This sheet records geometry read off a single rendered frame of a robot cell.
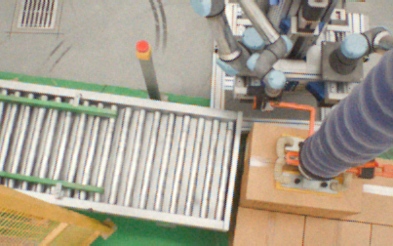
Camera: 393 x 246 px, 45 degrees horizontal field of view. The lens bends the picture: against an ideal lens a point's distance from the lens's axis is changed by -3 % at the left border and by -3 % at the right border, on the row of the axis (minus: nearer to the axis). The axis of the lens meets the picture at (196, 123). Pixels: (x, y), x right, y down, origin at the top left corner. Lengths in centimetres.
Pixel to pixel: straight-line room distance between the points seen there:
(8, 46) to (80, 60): 59
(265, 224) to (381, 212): 70
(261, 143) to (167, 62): 137
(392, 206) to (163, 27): 207
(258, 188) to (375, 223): 86
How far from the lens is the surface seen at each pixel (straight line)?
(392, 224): 310
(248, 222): 289
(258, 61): 218
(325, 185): 252
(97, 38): 383
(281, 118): 337
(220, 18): 214
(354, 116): 155
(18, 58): 393
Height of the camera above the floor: 341
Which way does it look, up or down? 75 degrees down
